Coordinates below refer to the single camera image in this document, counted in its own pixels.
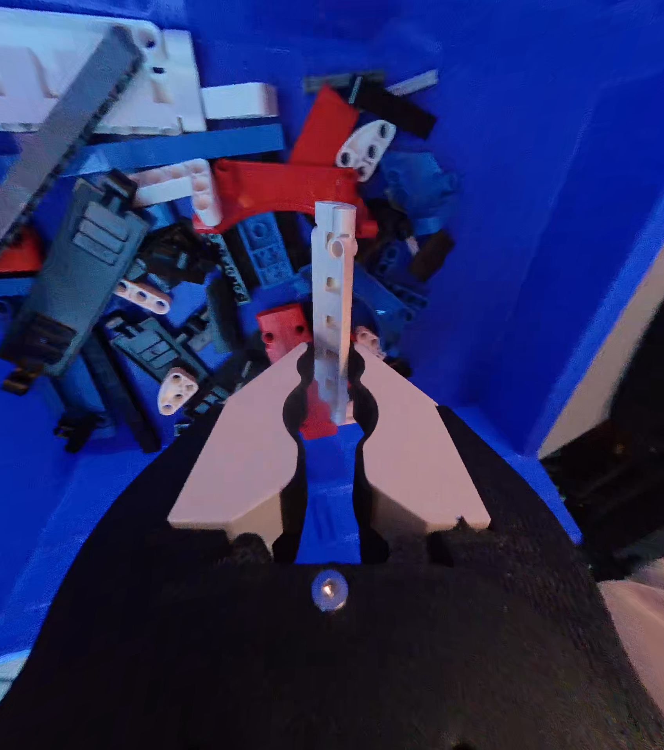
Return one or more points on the heap of large toy parts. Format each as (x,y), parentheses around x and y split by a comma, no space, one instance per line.
(285,181)

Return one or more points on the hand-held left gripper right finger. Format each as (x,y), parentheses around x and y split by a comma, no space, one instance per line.
(414,463)

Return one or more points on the person's beige clothing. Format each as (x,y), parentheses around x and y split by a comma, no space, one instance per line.
(660,644)

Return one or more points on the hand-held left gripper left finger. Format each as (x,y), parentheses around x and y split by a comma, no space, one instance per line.
(244,463)

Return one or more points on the labelled blue storage bin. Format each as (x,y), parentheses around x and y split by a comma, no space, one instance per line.
(513,234)

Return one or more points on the white toy beam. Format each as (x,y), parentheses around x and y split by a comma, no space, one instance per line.
(332,293)

